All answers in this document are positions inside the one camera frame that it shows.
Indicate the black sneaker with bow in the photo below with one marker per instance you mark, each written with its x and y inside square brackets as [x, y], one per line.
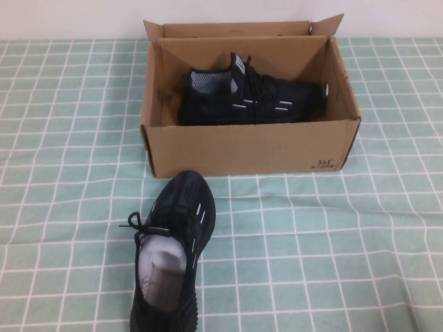
[183, 204]

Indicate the black sneaker with tucked laces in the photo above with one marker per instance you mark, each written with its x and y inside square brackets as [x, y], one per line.
[277, 100]

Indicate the brown cardboard shoe box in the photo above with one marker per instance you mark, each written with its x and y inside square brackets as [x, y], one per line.
[239, 152]

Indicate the white paper shoe stuffing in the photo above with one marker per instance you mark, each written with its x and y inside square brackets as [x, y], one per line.
[162, 256]

